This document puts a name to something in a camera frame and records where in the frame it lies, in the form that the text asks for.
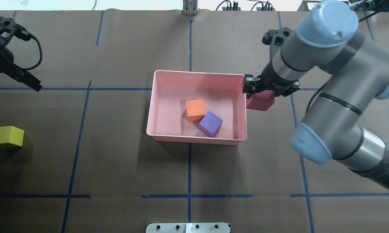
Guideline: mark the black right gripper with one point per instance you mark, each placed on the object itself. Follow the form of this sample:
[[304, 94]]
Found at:
[[274, 80]]

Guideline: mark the red foam block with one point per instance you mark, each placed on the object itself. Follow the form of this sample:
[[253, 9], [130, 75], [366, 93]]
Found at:
[[261, 101]]

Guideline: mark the purple foam block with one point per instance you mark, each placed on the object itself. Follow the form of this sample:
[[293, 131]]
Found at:
[[210, 124]]

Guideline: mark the orange foam block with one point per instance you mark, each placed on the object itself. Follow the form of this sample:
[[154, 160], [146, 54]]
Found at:
[[195, 110]]

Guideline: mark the yellow-green foam block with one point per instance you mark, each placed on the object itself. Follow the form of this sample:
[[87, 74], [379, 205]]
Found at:
[[11, 137]]

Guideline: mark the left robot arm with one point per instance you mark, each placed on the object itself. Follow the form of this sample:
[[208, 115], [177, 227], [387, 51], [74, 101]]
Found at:
[[26, 69]]

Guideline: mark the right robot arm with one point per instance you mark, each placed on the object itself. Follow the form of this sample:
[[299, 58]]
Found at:
[[328, 38]]

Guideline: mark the pink plastic bin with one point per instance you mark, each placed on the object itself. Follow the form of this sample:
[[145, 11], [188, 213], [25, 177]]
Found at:
[[222, 95]]

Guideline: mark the black orange connector box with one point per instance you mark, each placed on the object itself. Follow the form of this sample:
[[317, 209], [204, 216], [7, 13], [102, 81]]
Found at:
[[228, 5], [265, 6]]

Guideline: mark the black box with label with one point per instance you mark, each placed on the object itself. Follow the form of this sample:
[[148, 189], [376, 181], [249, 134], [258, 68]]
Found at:
[[307, 5]]

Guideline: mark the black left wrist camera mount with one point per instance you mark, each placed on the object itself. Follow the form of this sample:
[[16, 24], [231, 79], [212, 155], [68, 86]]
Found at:
[[9, 29]]

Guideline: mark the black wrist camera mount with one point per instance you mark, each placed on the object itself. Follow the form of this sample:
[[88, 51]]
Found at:
[[276, 37], [9, 29]]

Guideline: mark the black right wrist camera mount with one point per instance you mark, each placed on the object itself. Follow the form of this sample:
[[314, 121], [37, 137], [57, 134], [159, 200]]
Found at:
[[276, 37]]

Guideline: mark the aluminium frame post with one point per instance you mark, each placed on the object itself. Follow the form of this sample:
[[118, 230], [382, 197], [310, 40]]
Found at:
[[190, 7]]

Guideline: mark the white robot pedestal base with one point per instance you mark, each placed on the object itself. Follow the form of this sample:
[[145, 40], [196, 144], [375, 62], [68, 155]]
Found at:
[[207, 227]]

